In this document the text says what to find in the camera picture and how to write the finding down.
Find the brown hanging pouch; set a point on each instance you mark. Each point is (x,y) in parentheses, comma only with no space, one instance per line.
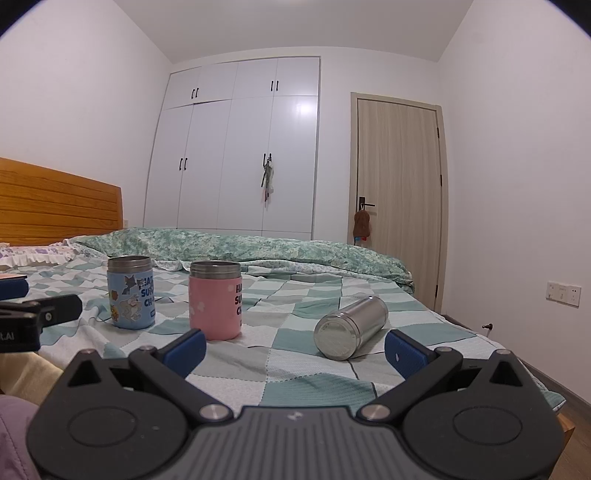
(362,226)

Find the stainless steel cup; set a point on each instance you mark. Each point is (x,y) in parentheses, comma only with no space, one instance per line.
(353,325)

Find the wooden bed frame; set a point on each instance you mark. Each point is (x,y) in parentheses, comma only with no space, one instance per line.
(567,434)

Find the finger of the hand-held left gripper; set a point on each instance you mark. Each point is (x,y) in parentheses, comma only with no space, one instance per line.
(60,308)
(14,289)

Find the checkered bed sheet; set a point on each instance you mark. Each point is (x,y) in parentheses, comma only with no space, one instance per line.
(286,360)

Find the hanging keys and trinkets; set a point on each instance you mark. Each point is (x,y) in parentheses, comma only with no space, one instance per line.
(268,180)

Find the floral ruffled pillow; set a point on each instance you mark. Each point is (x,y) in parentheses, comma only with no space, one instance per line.
(32,253)

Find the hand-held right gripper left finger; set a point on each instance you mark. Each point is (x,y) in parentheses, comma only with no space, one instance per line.
(187,351)

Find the white wall socket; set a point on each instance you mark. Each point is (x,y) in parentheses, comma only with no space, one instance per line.
(563,293)

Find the white wardrobe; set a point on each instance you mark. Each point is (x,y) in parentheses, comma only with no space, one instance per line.
(217,152)

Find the beige cloth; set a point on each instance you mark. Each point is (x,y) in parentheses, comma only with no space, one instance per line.
(23,374)

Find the blue cartoon cup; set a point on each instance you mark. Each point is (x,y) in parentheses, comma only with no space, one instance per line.
(129,300)

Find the green floral quilt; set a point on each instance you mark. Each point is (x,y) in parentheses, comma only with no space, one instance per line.
(258,251)

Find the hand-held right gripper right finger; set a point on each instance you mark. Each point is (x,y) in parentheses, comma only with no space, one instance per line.
(406,353)

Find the purple cloth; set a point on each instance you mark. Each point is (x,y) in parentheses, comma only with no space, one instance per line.
(14,438)

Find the pink cup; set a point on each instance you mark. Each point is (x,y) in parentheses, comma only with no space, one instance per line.
(212,304)

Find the wooden headboard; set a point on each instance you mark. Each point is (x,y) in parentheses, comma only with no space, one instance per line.
(55,207)

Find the wooden door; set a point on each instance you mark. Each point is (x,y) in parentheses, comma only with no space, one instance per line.
(399,184)

